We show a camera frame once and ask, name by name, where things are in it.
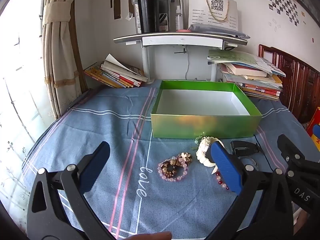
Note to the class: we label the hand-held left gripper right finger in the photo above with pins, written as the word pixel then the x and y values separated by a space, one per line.
pixel 225 167

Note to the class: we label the dark wooden headboard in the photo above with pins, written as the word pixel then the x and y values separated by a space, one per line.
pixel 295 85

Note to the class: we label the white desk shelf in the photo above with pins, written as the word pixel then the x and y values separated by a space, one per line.
pixel 180 38

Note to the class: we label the stack of large textbooks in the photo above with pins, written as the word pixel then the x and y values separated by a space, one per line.
pixel 250 80

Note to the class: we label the small clear spray bottle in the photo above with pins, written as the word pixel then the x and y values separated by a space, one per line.
pixel 179 20

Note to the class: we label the white paper bag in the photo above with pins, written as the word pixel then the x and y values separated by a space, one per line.
pixel 197 10

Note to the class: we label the beige curtain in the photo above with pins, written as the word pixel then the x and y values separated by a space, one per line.
pixel 60 55

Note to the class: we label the grey folded cloth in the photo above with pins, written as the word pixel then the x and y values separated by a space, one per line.
pixel 217 30

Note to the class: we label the wall photo collage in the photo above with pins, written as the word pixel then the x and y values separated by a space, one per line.
pixel 282 2

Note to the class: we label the blue striped bedsheet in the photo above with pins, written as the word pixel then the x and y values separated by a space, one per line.
pixel 100 130

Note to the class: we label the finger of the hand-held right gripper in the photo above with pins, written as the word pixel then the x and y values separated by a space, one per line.
pixel 290 150

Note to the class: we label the black thermos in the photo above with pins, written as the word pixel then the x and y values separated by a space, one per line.
pixel 148 13

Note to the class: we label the dark rectangular canister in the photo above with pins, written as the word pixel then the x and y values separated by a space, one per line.
pixel 164 15

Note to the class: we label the pearl cluster brooch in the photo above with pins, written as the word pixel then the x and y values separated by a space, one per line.
pixel 185 156

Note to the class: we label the black hair clip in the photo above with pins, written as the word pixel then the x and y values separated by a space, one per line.
pixel 243 147

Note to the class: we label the silver bangle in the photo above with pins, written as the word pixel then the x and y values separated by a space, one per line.
pixel 252 162

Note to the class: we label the shiny green cardboard box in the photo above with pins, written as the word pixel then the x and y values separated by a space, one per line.
pixel 200 100

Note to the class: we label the person's left hand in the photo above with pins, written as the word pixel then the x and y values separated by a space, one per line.
pixel 150 237

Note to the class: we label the small green jade pendant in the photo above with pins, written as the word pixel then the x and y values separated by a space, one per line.
pixel 197 141

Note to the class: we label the red and yellow box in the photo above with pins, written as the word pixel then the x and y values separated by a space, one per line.
pixel 315 127

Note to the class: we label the stack of thin colourful books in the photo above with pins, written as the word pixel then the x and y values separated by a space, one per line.
pixel 115 75

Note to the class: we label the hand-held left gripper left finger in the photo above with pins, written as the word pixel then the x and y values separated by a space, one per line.
pixel 96 165

